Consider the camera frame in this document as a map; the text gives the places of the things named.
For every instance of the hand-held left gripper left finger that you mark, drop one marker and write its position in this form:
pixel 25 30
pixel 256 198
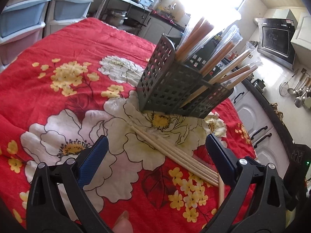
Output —
pixel 93 159

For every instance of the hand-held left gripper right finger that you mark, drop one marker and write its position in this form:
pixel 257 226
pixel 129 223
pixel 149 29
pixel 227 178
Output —
pixel 222 160

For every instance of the dark green utensil caddy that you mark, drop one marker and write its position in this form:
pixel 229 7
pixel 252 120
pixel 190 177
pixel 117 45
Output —
pixel 167 87

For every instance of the person's left hand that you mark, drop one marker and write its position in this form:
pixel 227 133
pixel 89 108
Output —
pixel 124 223

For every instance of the black kitchen countertop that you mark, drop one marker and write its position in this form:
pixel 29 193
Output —
pixel 284 136

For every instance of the white base kitchen cabinets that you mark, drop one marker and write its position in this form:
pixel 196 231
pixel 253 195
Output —
pixel 247 111

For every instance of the gold ornament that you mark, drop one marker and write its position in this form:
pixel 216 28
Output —
pixel 277 111

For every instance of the large metal spoon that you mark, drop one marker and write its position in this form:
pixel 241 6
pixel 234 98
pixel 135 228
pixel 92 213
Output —
pixel 298 103

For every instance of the metal ladle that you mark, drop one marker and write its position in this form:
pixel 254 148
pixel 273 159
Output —
pixel 290 91

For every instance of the steel kettle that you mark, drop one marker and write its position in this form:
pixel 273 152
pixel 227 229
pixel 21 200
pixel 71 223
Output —
pixel 258 83

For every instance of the red floral blanket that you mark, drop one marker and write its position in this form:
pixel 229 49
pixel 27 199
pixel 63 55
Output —
pixel 73 43

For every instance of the black range hood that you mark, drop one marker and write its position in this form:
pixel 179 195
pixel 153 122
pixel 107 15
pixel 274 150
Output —
pixel 277 40

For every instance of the black frying pan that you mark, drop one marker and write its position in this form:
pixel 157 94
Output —
pixel 133 22

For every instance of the steel cooking pot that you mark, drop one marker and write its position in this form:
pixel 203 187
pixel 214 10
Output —
pixel 116 17

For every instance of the pale blue plastic drawer tower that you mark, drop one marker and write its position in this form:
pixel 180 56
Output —
pixel 73 7

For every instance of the multicolour plastic drawer tower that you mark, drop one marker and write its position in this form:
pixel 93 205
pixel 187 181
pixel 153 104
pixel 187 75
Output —
pixel 21 17

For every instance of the metal shelf rack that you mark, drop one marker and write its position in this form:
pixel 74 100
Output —
pixel 126 1

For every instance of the small blue plastic box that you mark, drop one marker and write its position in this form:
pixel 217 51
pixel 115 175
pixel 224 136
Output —
pixel 146 0

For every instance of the white wall cabinet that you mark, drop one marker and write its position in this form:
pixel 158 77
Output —
pixel 302 31

